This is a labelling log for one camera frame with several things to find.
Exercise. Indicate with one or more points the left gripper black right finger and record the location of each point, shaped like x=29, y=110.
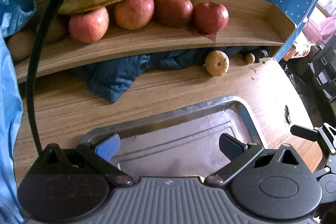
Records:
x=240, y=155

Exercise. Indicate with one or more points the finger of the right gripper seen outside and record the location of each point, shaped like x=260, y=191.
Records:
x=304, y=133

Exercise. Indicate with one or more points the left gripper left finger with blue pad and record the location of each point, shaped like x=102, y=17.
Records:
x=98, y=156

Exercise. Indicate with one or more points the striped cream pepino melon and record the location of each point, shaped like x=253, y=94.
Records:
x=217, y=63

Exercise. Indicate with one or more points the small tan round fruit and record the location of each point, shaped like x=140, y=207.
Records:
x=249, y=58

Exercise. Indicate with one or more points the large yellow lemon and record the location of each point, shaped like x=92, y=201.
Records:
x=201, y=178

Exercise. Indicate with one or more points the metal baking tray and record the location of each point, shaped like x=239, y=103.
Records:
x=181, y=142

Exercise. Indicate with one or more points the dark blue cloth under shelf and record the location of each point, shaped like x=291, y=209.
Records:
x=112, y=78

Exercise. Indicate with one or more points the bed with pink bedding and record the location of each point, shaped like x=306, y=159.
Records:
x=317, y=31

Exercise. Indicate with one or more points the leftmost red apple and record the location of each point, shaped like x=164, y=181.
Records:
x=89, y=27

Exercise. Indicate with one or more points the red apple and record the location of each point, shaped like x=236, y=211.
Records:
x=133, y=14
x=173, y=13
x=210, y=17
x=89, y=27

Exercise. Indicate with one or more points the brown kiwi on shelf right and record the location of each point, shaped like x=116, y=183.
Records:
x=56, y=32

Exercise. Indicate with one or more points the brown kiwi on shelf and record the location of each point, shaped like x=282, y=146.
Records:
x=56, y=32
x=20, y=45

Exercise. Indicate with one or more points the wooden desk shelf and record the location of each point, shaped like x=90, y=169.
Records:
x=251, y=23

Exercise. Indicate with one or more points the brown kiwi on shelf left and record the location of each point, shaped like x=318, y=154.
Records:
x=20, y=45

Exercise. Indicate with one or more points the rightmost red apple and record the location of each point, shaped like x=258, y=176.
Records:
x=210, y=17

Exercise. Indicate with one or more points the light blue fabric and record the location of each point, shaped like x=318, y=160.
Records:
x=14, y=16

